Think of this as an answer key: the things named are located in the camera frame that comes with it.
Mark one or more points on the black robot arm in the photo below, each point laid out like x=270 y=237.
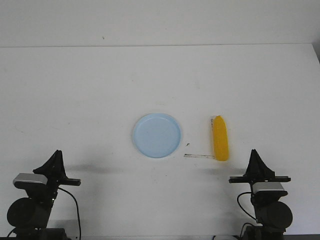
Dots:
x=30 y=215
x=272 y=216

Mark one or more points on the strip of tape on table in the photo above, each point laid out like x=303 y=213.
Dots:
x=199 y=156

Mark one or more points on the light blue round plate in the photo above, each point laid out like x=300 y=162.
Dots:
x=157 y=135

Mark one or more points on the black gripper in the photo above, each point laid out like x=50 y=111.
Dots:
x=266 y=174
x=50 y=168

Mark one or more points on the yellow corn cob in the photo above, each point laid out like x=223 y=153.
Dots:
x=220 y=139

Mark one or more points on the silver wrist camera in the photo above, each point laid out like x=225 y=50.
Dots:
x=30 y=178
x=267 y=187

